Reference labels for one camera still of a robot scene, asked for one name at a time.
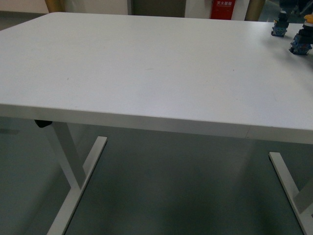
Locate left potted plant gold pot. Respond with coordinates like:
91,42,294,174
45,0,66,13

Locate red fire extinguisher box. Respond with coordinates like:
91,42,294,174
210,0,236,20

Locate potted plant gold pot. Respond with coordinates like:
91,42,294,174
245,0,266,22
45,0,66,13

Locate green push button switch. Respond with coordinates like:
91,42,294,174
271,10,289,37

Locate white table leg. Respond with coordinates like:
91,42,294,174
44,122,107,235
268,152,313,235

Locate right potted plant gold pot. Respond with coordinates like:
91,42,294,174
245,0,266,22

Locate grey door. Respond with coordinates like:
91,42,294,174
131,0,186,18

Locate yellow push button switch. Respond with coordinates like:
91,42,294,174
289,14,313,55

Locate white right table leg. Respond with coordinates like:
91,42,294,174
268,152,313,235

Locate white left table leg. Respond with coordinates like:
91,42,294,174
44,122,107,235

